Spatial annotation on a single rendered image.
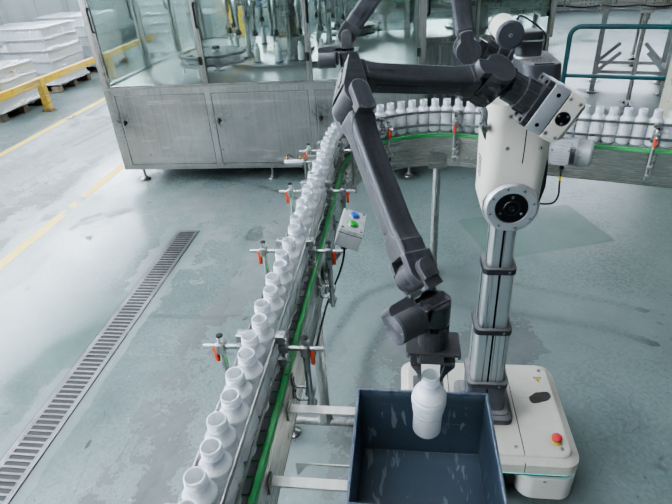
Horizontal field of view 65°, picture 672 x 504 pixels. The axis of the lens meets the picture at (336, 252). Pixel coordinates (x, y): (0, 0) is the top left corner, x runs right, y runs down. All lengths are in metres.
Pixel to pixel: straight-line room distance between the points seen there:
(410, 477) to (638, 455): 1.39
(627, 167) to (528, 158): 1.32
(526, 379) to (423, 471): 1.07
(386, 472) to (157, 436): 1.46
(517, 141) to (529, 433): 1.15
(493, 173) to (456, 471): 0.82
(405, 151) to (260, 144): 2.23
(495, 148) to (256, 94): 3.39
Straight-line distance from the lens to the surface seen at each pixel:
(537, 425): 2.25
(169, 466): 2.54
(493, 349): 2.01
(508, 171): 1.60
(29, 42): 10.21
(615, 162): 2.85
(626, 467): 2.58
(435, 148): 2.90
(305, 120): 4.71
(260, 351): 1.20
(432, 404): 1.11
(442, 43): 6.44
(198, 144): 5.04
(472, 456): 1.50
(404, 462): 1.47
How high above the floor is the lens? 1.90
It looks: 31 degrees down
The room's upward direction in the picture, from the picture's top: 4 degrees counter-clockwise
